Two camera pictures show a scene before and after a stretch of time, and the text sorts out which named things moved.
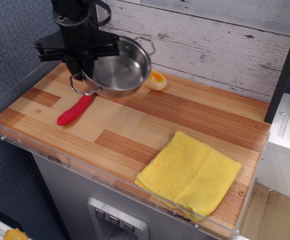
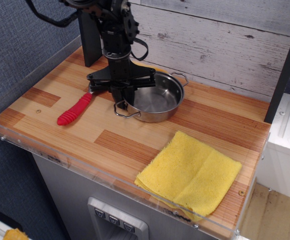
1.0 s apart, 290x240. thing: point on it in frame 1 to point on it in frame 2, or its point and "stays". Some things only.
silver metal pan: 117,76 to 155,104
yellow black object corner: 14,234 stays
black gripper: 85,42 to 121,78
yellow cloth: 190,176 stays
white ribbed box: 282,168 stays
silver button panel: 111,222 stays
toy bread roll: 156,81 to 151,66
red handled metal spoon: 67,117 stays
